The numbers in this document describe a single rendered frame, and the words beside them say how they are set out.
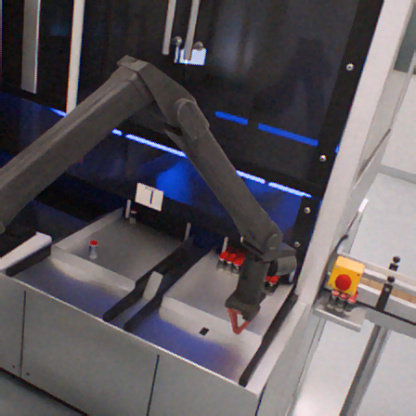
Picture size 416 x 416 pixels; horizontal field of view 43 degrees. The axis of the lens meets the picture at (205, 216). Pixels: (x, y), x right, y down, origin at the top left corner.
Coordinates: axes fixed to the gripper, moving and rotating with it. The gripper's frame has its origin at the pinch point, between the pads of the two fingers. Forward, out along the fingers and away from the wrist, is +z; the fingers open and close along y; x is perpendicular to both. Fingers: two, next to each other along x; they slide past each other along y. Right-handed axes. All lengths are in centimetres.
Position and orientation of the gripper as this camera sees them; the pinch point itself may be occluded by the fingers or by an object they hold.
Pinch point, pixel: (237, 330)
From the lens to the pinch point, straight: 125.3
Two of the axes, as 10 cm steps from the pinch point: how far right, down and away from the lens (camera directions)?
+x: -8.8, -3.5, 3.2
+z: -2.1, 8.9, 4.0
